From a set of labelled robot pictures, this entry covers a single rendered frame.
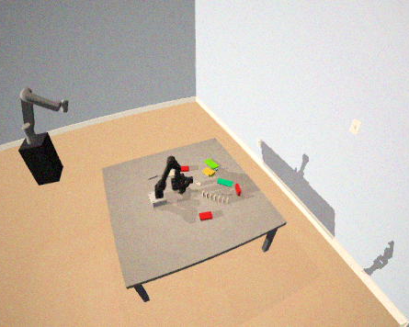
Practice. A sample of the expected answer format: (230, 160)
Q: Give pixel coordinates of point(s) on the yellow rectangular block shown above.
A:
(207, 171)

